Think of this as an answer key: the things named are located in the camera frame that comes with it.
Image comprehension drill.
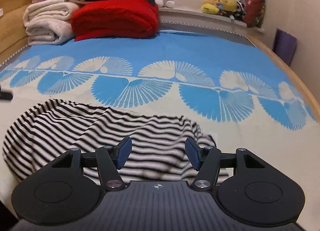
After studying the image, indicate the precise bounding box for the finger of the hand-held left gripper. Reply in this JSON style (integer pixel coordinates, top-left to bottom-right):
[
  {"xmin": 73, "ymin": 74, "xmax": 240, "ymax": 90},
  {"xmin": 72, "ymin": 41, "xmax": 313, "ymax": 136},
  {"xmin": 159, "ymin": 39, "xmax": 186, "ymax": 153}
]
[{"xmin": 0, "ymin": 87, "xmax": 14, "ymax": 101}]

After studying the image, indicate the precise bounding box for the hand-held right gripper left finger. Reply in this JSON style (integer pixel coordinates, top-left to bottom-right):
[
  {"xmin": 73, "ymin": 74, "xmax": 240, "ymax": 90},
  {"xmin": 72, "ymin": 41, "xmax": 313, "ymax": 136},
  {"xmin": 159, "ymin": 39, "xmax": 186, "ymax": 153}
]
[{"xmin": 51, "ymin": 136, "xmax": 133, "ymax": 192}]

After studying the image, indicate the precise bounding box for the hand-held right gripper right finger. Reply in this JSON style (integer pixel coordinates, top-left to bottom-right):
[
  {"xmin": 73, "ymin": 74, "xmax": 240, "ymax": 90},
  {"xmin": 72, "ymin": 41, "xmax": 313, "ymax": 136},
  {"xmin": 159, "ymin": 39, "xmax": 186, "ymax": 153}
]
[{"xmin": 185, "ymin": 138, "xmax": 263, "ymax": 192}]

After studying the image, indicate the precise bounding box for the black white striped shirt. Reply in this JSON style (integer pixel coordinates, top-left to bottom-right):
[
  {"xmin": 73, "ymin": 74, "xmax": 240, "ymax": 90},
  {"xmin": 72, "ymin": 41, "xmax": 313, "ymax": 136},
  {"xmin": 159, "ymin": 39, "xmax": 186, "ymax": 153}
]
[{"xmin": 2, "ymin": 99, "xmax": 217, "ymax": 184}]

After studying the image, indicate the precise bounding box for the white folded blanket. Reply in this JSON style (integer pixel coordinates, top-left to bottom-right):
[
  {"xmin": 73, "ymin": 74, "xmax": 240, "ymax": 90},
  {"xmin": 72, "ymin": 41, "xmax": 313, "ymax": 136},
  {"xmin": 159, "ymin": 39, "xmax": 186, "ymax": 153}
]
[{"xmin": 23, "ymin": 0, "xmax": 81, "ymax": 46}]

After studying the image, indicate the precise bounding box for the blue patterned bed sheet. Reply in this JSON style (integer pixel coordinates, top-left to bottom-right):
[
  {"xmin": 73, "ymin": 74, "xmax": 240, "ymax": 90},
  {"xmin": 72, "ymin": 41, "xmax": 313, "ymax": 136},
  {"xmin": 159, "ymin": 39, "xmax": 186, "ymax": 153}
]
[{"xmin": 0, "ymin": 29, "xmax": 318, "ymax": 206}]

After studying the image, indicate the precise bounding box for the red folded blanket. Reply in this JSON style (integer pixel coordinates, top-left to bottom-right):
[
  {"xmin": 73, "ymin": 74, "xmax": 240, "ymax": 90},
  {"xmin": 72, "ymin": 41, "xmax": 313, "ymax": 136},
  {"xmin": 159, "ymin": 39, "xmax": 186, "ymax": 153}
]
[{"xmin": 71, "ymin": 0, "xmax": 160, "ymax": 42}]

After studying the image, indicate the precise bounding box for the white window sill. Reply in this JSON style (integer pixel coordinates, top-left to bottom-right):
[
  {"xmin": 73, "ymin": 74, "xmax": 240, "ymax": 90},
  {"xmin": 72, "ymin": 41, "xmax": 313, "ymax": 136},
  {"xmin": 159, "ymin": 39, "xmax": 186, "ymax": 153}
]
[{"xmin": 157, "ymin": 6, "xmax": 265, "ymax": 33}]

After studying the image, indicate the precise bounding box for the purple folder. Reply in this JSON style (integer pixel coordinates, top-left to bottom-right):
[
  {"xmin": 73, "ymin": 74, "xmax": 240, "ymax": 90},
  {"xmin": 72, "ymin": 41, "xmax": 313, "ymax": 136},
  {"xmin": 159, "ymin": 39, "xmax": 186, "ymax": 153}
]
[{"xmin": 272, "ymin": 28, "xmax": 298, "ymax": 66}]

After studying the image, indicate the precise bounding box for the yellow duck plush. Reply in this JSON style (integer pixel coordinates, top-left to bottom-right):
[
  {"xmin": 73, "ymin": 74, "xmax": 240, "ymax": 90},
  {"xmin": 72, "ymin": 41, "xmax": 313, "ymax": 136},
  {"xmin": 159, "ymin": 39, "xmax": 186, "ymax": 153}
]
[{"xmin": 201, "ymin": 0, "xmax": 223, "ymax": 15}]

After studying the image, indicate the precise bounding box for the yellow round plush toy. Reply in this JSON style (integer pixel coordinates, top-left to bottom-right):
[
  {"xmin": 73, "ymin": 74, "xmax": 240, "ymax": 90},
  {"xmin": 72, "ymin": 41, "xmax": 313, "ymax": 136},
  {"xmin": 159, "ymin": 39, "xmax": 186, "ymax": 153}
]
[{"xmin": 217, "ymin": 0, "xmax": 241, "ymax": 17}]

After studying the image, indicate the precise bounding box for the red patterned cushion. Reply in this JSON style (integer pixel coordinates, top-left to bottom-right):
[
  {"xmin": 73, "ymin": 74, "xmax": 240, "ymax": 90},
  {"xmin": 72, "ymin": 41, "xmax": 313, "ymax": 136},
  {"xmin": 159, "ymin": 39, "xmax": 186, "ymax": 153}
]
[{"xmin": 243, "ymin": 0, "xmax": 266, "ymax": 29}]

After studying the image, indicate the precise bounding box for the wooden bed frame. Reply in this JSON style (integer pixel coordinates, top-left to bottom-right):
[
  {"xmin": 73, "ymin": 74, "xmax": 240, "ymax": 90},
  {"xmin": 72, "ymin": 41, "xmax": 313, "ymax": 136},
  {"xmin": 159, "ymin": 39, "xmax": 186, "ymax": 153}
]
[{"xmin": 0, "ymin": 0, "xmax": 320, "ymax": 134}]

